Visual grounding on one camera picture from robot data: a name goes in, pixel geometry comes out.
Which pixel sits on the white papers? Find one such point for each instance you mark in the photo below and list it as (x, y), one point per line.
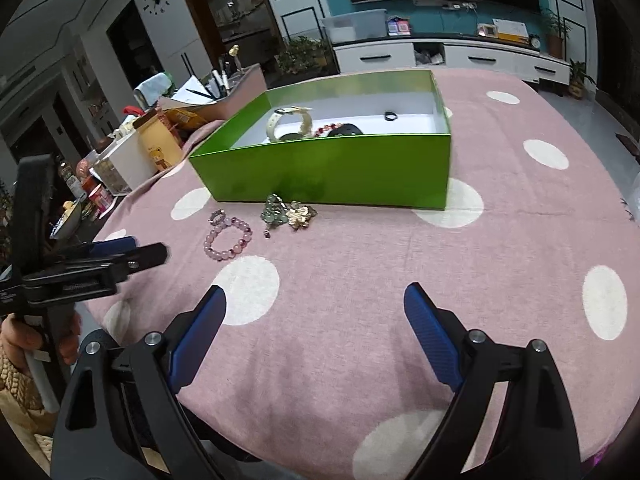
(192, 91)

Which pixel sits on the tall potted plant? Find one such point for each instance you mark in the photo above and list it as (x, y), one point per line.
(555, 30)

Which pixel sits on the white power strip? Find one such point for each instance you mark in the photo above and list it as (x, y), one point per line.
(457, 5)

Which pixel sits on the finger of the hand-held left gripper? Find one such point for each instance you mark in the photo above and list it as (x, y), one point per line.
(112, 246)
(145, 256)

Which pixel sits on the small black table clock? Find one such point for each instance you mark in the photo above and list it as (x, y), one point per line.
(534, 41)

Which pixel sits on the white tv cabinet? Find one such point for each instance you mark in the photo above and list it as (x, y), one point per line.
(480, 55)

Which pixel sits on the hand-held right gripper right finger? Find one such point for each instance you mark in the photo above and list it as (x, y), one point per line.
(430, 335)

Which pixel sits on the orange snack packet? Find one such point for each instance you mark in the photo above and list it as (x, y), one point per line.
(185, 117)

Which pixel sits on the bowl of food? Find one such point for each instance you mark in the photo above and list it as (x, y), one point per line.
(67, 220)

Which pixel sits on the leafy floor plant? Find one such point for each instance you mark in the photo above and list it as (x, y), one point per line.
(300, 55)

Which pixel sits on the clear storage box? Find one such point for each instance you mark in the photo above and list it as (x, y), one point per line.
(355, 25)

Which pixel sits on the person's left hand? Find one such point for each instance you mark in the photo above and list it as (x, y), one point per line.
(15, 337)

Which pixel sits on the pink desk tray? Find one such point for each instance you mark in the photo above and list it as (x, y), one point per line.
(245, 90)

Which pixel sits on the bunch of pens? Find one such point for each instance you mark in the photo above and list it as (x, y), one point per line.
(220, 80)

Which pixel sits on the black wrist watch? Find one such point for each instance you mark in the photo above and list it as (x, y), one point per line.
(350, 129)

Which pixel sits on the white wrist watch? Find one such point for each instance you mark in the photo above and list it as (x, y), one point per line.
(272, 127)

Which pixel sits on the yellow white box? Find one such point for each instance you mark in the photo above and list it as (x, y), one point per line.
(510, 30)

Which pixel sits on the white drawer organizer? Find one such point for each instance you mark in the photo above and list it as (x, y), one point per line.
(127, 165)

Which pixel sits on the rolled white green bag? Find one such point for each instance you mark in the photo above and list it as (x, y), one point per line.
(152, 87)

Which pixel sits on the small potted plant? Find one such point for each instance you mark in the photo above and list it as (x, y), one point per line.
(577, 77)

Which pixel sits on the gold flower brooch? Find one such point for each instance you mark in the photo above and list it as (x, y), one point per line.
(300, 217)

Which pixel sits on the red blue desk calendar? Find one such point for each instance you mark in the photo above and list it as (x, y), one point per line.
(398, 26)

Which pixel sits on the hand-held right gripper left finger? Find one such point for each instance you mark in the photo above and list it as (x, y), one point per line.
(200, 330)

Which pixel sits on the green cardboard box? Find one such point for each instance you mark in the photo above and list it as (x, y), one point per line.
(325, 170)

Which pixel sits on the pink polka dot tablecloth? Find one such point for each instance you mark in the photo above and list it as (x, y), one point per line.
(375, 270)

